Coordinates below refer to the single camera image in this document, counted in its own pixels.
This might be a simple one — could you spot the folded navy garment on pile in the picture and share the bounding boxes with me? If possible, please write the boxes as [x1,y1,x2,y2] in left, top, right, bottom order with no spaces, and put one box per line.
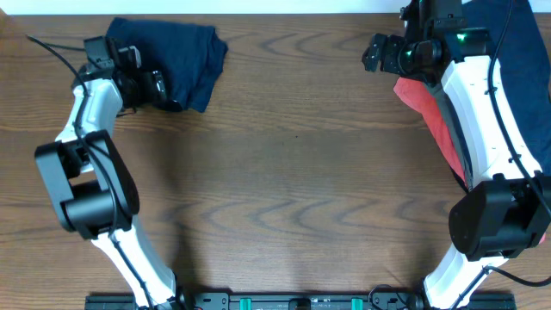
[462,0,550,175]

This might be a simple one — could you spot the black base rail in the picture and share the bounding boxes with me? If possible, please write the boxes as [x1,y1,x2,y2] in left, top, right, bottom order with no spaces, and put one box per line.
[84,289,517,310]

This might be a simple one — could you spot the grey folded garment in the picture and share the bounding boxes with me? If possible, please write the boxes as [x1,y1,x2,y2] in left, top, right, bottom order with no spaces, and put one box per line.
[424,84,473,193]

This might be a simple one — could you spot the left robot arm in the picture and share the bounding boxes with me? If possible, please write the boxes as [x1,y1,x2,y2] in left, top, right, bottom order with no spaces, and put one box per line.
[34,37,195,309]

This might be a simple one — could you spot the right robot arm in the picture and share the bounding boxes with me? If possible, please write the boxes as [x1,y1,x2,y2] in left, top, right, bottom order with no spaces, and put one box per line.
[362,28,550,309]

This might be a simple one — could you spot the navy blue shorts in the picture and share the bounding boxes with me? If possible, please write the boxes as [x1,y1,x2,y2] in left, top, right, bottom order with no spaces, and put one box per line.
[107,17,228,113]

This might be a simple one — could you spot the red folded garment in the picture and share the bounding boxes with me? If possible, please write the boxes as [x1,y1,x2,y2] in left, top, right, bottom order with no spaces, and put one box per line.
[393,77,467,185]

